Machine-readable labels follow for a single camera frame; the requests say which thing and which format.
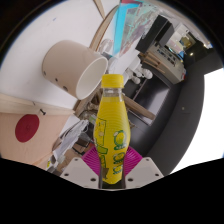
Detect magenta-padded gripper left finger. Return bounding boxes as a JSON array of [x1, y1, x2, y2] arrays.
[[59, 145, 104, 190]]

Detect white ceiling light panel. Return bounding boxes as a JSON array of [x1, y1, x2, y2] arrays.
[[169, 67, 224, 175]]

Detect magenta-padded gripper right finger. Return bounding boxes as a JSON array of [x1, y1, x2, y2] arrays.
[[121, 145, 165, 190]]

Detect thin wooden stick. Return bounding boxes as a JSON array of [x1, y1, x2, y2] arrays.
[[88, 4, 120, 52]]

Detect cream speckled mug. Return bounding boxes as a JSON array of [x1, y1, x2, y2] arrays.
[[41, 39, 110, 101]]

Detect white plaster bust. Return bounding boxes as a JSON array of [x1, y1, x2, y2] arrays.
[[130, 74, 143, 86], [139, 67, 155, 81]]

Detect yellow drink bottle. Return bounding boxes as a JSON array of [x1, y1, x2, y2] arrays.
[[93, 73, 132, 186]]

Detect black wall screen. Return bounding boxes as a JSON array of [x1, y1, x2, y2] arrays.
[[131, 77, 172, 126]]

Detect stacked black boxes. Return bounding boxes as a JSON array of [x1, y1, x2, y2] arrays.
[[134, 14, 175, 55]]

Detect flat round red coaster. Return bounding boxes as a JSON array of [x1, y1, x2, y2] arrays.
[[14, 114, 41, 144]]

